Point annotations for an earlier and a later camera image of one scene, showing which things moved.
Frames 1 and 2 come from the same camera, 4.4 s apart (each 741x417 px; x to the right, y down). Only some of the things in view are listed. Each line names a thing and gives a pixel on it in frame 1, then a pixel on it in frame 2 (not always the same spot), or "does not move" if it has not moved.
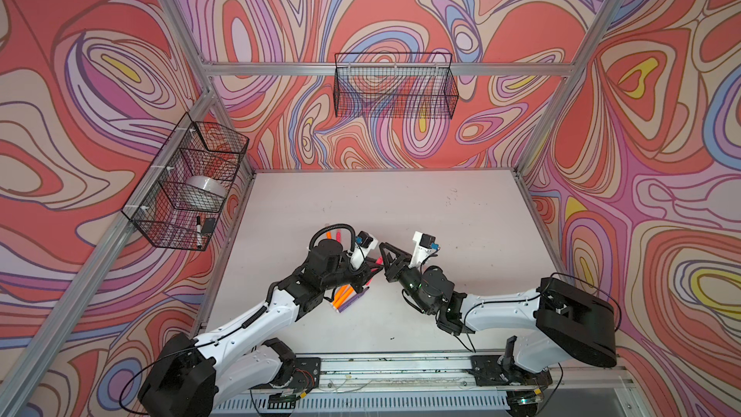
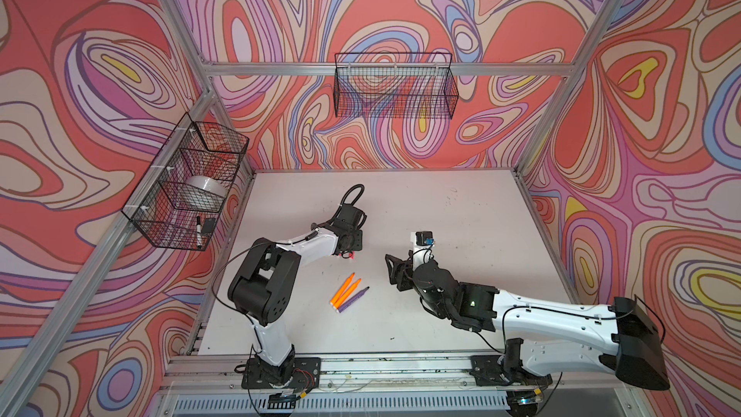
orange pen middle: (343, 295) does not move
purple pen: (352, 300) does not move
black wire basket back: (399, 85) does not move
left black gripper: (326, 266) -> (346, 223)
